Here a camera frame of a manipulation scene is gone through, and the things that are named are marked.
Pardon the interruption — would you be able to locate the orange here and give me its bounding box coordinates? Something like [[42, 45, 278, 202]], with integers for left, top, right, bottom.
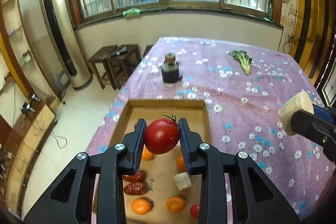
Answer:
[[166, 197, 185, 213], [131, 198, 152, 215], [141, 146, 154, 161], [176, 156, 186, 173]]

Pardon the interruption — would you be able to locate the large red tomato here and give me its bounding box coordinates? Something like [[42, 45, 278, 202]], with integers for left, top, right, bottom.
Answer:
[[190, 203, 199, 219]]

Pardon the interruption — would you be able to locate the wooden wall shelf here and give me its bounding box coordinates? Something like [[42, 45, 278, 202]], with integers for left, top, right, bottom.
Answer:
[[1, 0, 62, 104]]

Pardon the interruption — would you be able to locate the green leafy vegetable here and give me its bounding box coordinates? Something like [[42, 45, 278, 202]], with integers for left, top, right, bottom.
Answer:
[[229, 51, 252, 76]]

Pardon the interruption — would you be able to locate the black remote on stool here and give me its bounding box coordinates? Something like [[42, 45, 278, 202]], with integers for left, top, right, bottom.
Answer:
[[110, 46, 128, 57]]

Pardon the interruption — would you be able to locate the green bottle on windowsill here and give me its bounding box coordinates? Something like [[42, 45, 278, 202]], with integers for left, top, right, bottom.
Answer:
[[268, 3, 273, 19]]

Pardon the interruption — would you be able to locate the tall gold air conditioner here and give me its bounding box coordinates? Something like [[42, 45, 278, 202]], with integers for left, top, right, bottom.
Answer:
[[39, 0, 92, 90]]

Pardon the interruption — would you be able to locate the low wooden cabinet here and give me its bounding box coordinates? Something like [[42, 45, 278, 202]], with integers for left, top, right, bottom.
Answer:
[[1, 102, 56, 214]]

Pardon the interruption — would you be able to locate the red date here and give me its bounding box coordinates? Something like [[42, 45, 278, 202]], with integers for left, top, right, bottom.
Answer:
[[123, 181, 147, 196], [122, 170, 146, 182]]

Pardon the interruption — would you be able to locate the cardboard tray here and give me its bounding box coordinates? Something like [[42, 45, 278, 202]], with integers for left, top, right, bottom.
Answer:
[[92, 99, 214, 224]]

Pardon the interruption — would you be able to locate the dark wooden stool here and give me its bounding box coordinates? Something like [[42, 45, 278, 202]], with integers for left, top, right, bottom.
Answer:
[[88, 45, 117, 90], [105, 44, 142, 89]]

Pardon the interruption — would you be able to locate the red tomato with stem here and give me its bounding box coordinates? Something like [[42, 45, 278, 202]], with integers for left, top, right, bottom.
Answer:
[[144, 114, 181, 155]]

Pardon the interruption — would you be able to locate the black grinder with wooden knob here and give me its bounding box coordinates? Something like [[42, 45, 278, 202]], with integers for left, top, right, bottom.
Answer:
[[161, 52, 183, 84]]

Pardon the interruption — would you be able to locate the green cloth on windowsill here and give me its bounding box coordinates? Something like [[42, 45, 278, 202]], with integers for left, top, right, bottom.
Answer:
[[123, 7, 141, 18]]

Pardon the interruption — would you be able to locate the white corn piece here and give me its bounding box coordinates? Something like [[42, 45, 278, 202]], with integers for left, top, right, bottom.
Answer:
[[174, 172, 192, 191], [278, 91, 314, 136]]

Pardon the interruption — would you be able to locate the floral purple tablecloth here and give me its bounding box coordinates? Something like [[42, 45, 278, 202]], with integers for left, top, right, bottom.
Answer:
[[107, 37, 335, 218]]

